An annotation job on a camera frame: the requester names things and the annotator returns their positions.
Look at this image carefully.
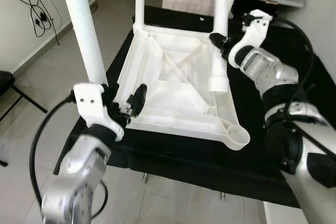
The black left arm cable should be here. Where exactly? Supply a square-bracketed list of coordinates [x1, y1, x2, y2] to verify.
[29, 93, 108, 219]

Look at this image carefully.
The black wall cable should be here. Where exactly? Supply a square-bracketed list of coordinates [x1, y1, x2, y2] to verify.
[10, 0, 64, 46]

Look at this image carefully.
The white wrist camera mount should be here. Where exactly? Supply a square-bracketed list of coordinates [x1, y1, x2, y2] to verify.
[227, 10, 274, 68]
[72, 82, 127, 142]

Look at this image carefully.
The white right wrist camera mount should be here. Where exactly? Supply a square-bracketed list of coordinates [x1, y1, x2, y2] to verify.
[227, 10, 274, 68]

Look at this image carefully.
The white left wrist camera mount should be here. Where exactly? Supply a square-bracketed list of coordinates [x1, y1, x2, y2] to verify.
[72, 82, 127, 142]

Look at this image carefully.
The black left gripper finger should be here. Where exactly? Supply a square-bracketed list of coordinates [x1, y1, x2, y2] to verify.
[131, 84, 149, 115]

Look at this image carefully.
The black chair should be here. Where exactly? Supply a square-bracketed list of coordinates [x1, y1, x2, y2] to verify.
[0, 71, 48, 167]

